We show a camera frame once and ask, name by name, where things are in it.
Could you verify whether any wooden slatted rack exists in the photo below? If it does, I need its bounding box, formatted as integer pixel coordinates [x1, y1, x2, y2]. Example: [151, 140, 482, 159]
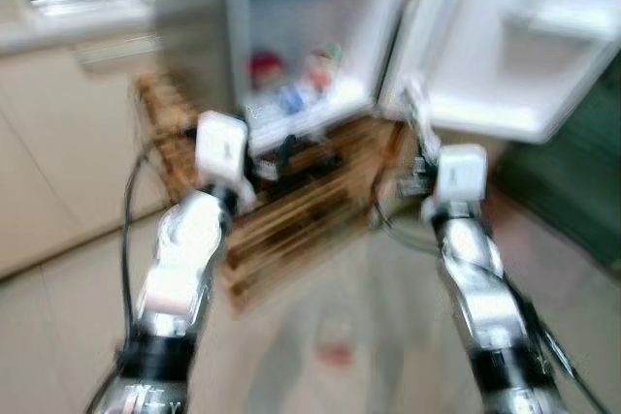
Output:
[133, 72, 414, 317]

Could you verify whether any small blue package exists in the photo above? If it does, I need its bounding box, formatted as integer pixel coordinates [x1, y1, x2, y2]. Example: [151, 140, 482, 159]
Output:
[278, 83, 308, 115]

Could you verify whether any dark green panel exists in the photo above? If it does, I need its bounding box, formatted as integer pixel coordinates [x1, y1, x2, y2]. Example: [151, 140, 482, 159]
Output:
[492, 49, 621, 275]

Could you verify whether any red-topped food jar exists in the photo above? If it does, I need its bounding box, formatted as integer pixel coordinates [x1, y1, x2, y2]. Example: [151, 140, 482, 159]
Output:
[246, 49, 288, 94]

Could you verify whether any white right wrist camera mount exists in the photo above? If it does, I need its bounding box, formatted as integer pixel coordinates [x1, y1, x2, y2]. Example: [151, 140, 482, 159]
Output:
[433, 143, 489, 207]

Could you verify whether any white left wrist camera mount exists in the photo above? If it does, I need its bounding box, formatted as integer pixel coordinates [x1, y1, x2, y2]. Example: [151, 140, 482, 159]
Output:
[193, 111, 252, 205]

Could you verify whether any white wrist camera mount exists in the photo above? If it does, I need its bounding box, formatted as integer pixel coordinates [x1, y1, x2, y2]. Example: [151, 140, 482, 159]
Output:
[433, 143, 489, 207]
[193, 111, 252, 205]

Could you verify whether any white fridge door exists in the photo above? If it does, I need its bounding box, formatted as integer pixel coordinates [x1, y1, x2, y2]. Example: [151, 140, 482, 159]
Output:
[382, 0, 621, 146]

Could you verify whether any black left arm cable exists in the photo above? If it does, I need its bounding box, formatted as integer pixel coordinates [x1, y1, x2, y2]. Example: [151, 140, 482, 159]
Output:
[85, 137, 207, 414]

